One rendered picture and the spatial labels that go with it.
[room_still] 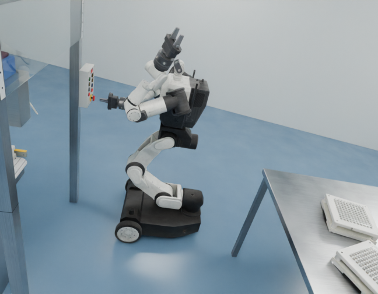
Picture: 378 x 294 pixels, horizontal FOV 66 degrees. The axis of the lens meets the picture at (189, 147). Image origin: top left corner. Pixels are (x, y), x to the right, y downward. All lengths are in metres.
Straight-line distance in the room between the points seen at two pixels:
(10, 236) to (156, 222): 1.11
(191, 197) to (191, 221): 0.19
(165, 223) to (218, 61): 3.02
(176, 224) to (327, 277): 1.21
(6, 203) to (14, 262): 0.37
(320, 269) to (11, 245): 1.40
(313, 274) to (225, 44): 3.73
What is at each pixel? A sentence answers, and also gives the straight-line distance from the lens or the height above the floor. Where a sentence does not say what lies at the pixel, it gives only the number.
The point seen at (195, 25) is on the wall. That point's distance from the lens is 4.67.
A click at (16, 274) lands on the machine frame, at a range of 1.76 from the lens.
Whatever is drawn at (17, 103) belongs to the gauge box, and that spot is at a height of 1.22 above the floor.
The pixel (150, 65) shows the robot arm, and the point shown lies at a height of 1.39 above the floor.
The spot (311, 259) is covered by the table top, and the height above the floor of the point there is 0.84.
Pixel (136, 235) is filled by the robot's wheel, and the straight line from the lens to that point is 2.34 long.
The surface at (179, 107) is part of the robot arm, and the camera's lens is 1.68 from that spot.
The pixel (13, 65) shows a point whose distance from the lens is 1.22.
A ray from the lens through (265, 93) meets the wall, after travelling 4.87.
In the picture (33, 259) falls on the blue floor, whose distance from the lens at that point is 2.35.
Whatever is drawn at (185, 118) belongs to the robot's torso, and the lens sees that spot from 1.91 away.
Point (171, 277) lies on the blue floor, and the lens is 2.26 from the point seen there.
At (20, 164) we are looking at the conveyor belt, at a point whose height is 0.88.
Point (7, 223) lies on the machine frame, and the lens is 1.49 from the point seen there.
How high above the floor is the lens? 1.85
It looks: 31 degrees down
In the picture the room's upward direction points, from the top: 14 degrees clockwise
